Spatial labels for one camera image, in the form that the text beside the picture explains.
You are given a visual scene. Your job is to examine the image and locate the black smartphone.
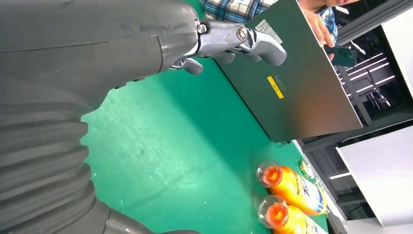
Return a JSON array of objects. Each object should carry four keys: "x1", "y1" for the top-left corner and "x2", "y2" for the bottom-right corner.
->
[{"x1": 323, "y1": 45, "x2": 358, "y2": 68}]

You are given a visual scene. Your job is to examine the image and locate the orange Tide detergent bottle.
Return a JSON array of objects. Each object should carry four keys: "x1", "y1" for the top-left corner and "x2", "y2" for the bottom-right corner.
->
[
  {"x1": 257, "y1": 195, "x2": 330, "y2": 234},
  {"x1": 256, "y1": 159, "x2": 328, "y2": 216}
]

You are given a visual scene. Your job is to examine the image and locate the dark grey laptop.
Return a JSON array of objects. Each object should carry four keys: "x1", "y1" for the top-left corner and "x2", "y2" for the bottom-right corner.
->
[{"x1": 214, "y1": 0, "x2": 364, "y2": 143}]

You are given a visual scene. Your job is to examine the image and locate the person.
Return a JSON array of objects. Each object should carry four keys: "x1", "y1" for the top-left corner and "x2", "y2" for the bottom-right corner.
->
[{"x1": 201, "y1": 0, "x2": 362, "y2": 62}]

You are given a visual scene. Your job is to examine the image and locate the small orange snack packet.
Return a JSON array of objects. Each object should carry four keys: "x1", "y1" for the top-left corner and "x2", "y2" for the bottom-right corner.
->
[{"x1": 297, "y1": 157, "x2": 313, "y2": 179}]

